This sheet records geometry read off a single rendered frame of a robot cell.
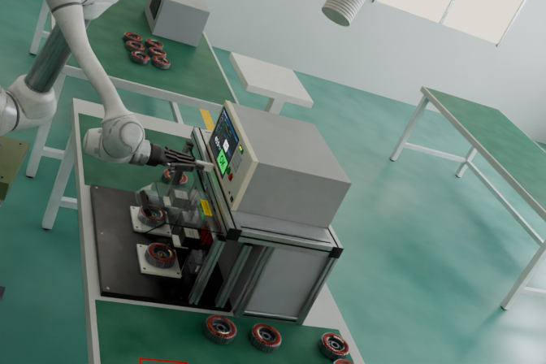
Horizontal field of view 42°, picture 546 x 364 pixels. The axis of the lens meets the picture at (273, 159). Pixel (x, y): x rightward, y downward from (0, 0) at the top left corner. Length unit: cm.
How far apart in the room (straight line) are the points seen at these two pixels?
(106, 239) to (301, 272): 72
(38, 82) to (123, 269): 77
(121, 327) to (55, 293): 124
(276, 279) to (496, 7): 640
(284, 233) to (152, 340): 56
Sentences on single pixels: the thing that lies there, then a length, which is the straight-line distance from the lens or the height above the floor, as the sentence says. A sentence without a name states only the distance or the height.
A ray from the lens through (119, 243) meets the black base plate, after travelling 270.
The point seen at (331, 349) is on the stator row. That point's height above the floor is 79.
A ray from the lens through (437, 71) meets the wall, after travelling 857.
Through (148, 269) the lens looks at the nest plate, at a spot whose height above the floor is 78.
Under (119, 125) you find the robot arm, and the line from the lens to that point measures 219.
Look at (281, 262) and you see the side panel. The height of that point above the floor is 100.
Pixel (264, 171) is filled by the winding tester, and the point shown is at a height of 129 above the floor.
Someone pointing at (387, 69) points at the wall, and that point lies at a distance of 827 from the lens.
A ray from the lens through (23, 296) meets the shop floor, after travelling 355.
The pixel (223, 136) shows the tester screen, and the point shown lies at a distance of 266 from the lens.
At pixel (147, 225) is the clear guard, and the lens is 238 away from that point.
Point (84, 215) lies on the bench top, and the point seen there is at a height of 75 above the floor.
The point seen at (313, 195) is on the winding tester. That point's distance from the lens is 251.
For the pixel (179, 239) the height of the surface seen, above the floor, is 88.
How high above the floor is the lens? 232
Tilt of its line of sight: 24 degrees down
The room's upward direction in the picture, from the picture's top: 25 degrees clockwise
